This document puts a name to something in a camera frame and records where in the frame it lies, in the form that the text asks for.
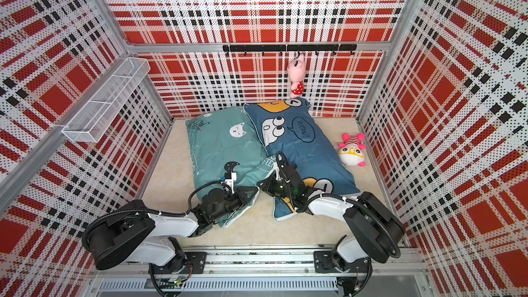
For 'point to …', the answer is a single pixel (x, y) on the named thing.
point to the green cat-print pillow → (217, 137)
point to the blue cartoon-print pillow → (306, 163)
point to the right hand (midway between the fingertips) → (258, 184)
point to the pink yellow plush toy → (351, 151)
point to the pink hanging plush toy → (295, 73)
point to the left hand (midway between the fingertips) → (261, 189)
